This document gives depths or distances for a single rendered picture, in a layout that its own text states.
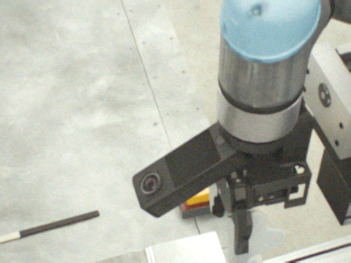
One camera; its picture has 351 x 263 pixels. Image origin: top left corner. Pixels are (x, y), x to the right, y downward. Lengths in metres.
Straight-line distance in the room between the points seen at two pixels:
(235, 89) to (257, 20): 0.08
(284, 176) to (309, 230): 1.36
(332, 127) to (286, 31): 0.50
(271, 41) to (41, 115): 0.72
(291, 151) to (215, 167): 0.08
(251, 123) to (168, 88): 0.63
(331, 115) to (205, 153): 0.37
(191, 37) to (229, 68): 1.90
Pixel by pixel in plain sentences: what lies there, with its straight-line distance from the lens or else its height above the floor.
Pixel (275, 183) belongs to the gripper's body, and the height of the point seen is 1.14.
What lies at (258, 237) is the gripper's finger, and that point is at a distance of 0.85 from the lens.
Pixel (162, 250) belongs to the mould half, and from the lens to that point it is 1.04.
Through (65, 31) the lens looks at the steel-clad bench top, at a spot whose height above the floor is 0.80.
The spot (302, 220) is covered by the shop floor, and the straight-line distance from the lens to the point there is 2.16.
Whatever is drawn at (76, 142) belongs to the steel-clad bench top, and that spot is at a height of 0.80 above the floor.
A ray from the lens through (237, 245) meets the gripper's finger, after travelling 0.82.
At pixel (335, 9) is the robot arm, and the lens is 0.72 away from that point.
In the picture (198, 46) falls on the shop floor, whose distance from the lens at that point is 2.55.
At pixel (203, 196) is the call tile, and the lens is 1.15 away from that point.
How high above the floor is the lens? 1.77
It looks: 52 degrees down
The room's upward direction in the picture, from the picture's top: 2 degrees clockwise
